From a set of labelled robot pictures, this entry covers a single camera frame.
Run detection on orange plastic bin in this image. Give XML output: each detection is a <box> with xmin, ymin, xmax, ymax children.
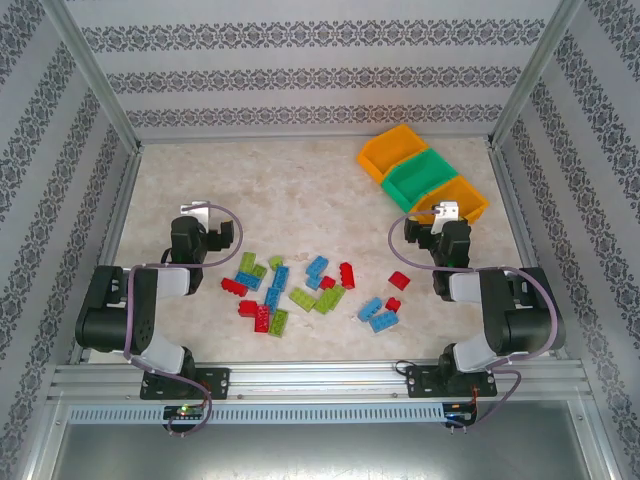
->
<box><xmin>356</xmin><ymin>123</ymin><xmax>432</xmax><ymax>185</ymax></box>
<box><xmin>412</xmin><ymin>175</ymin><xmax>490</xmax><ymax>226</ymax></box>

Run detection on green plastic bin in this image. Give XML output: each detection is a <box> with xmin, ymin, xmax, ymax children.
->
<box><xmin>382</xmin><ymin>148</ymin><xmax>459</xmax><ymax>214</ymax></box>

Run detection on small circuit board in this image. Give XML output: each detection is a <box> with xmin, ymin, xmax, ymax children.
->
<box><xmin>443</xmin><ymin>403</ymin><xmax>479</xmax><ymax>422</ymax></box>
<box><xmin>163</xmin><ymin>404</ymin><xmax>206</xmax><ymax>420</ymax></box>

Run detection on grey metal panel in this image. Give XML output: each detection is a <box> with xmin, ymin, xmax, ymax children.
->
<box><xmin>47</xmin><ymin>422</ymin><xmax>619</xmax><ymax>480</ymax></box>

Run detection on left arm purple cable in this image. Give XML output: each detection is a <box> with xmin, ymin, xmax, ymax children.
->
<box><xmin>123</xmin><ymin>202</ymin><xmax>245</xmax><ymax>439</ymax></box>

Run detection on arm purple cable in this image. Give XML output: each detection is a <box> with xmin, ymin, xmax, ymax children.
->
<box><xmin>389</xmin><ymin>209</ymin><xmax>561</xmax><ymax>436</ymax></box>
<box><xmin>123</xmin><ymin>202</ymin><xmax>245</xmax><ymax>439</ymax></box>

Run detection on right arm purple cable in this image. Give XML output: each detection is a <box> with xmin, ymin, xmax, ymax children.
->
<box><xmin>389</xmin><ymin>209</ymin><xmax>561</xmax><ymax>436</ymax></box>

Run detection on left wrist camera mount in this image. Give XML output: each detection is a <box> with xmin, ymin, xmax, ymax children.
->
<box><xmin>179</xmin><ymin>201</ymin><xmax>212</xmax><ymax>222</ymax></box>

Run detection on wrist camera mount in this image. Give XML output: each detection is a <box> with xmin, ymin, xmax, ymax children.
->
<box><xmin>430</xmin><ymin>200</ymin><xmax>461</xmax><ymax>235</ymax></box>
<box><xmin>179</xmin><ymin>201</ymin><xmax>212</xmax><ymax>222</ymax></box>

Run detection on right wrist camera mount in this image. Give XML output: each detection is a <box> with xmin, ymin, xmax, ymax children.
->
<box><xmin>430</xmin><ymin>200</ymin><xmax>461</xmax><ymax>235</ymax></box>

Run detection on aluminium side rail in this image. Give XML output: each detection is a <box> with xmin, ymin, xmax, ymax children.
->
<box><xmin>487</xmin><ymin>142</ymin><xmax>571</xmax><ymax>360</ymax></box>
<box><xmin>67</xmin><ymin>147</ymin><xmax>144</xmax><ymax>365</ymax></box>

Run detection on aluminium rear rail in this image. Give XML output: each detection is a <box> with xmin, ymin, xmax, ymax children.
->
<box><xmin>138</xmin><ymin>133</ymin><xmax>494</xmax><ymax>146</ymax></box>

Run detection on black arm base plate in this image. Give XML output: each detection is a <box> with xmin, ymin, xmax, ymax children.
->
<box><xmin>139</xmin><ymin>367</ymin><xmax>232</xmax><ymax>401</ymax></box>
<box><xmin>404</xmin><ymin>364</ymin><xmax>499</xmax><ymax>400</ymax></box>

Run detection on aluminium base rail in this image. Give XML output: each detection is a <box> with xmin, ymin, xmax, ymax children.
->
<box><xmin>47</xmin><ymin>360</ymin><xmax>587</xmax><ymax>402</ymax></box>

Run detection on slotted grey cable duct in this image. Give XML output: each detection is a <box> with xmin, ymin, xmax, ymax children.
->
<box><xmin>67</xmin><ymin>403</ymin><xmax>446</xmax><ymax>425</ymax></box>

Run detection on aluminium frame post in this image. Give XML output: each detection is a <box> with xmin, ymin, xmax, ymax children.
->
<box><xmin>39</xmin><ymin>0</ymin><xmax>146</xmax><ymax>151</ymax></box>
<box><xmin>485</xmin><ymin>0</ymin><xmax>585</xmax><ymax>150</ymax></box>

